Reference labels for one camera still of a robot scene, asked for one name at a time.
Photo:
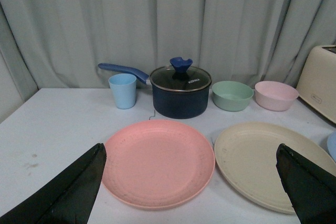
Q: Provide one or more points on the green bowl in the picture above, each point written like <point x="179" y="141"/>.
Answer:
<point x="231" y="96"/>

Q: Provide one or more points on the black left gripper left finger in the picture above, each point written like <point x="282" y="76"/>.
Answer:
<point x="67" y="198"/>

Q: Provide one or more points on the cream plate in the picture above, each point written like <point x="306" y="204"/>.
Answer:
<point x="246" y="155"/>

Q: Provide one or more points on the pink bowl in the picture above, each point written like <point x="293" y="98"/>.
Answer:
<point x="275" y="96"/>

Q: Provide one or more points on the cream toaster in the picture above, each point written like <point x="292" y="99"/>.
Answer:
<point x="316" y="85"/>

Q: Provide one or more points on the light blue cup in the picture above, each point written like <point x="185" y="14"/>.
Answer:
<point x="123" y="87"/>

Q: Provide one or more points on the dark blue saucepan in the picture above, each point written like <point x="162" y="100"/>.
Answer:
<point x="175" y="105"/>

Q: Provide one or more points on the grey curtain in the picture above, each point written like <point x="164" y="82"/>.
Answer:
<point x="59" y="43"/>

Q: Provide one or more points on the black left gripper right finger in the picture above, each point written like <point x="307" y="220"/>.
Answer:
<point x="310" y="188"/>

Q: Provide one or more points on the glass lid with blue knob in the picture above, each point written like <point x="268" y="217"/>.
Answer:
<point x="180" y="76"/>

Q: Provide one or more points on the pink plate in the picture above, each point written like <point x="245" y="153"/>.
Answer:
<point x="157" y="164"/>

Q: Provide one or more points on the blue plate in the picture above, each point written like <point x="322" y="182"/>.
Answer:
<point x="331" y="145"/>

